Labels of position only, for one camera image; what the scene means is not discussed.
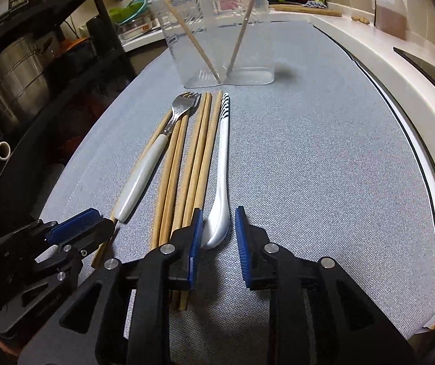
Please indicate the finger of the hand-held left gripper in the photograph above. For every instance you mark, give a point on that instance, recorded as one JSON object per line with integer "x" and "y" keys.
{"x": 71, "y": 262}
{"x": 75, "y": 226}

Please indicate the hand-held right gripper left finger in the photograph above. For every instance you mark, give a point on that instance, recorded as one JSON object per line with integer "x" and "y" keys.
{"x": 196, "y": 247}

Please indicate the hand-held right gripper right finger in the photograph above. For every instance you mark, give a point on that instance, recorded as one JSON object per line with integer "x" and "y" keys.
{"x": 241, "y": 247}

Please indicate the bundle of wooden chopsticks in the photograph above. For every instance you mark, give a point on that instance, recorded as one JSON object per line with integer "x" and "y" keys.
{"x": 187, "y": 182}

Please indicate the white striped spoon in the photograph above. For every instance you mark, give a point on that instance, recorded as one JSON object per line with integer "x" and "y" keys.
{"x": 222, "y": 159}

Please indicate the long wooden chopstick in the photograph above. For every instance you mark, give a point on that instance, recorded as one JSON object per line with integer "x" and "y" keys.
{"x": 153, "y": 145}
{"x": 244, "y": 26}
{"x": 185, "y": 34}

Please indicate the clear plastic utensil container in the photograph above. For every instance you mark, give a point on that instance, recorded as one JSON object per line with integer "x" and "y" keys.
{"x": 213, "y": 38}

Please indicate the white tube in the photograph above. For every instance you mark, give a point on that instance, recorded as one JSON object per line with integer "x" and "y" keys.
{"x": 2, "y": 151}

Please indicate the grey fabric mat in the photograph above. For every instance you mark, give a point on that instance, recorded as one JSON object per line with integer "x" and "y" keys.
{"x": 316, "y": 159}

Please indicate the large steel pot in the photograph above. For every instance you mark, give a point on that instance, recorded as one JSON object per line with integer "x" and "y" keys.
{"x": 16, "y": 80}

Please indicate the dark cup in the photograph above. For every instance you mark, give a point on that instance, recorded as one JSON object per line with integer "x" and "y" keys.
{"x": 97, "y": 30}

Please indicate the steel tray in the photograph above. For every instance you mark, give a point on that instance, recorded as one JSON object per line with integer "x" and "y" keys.
{"x": 137, "y": 30}

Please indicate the black shelf rack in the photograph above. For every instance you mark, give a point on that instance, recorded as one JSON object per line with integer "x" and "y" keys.
{"x": 105, "y": 19}

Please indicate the wooden rolling pin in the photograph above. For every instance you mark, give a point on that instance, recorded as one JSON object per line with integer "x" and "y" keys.
{"x": 308, "y": 10}

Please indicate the blue checkered cloth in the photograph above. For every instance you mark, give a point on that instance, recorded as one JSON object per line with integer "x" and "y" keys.
{"x": 314, "y": 4}

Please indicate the ginger root pieces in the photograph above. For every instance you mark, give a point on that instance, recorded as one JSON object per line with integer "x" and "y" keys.
{"x": 360, "y": 19}

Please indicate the black induction cooktop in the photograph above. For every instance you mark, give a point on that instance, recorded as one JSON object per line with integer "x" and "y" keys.
{"x": 430, "y": 68}

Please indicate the jug of brown liquid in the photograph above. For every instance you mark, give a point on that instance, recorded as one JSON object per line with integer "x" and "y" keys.
{"x": 390, "y": 19}

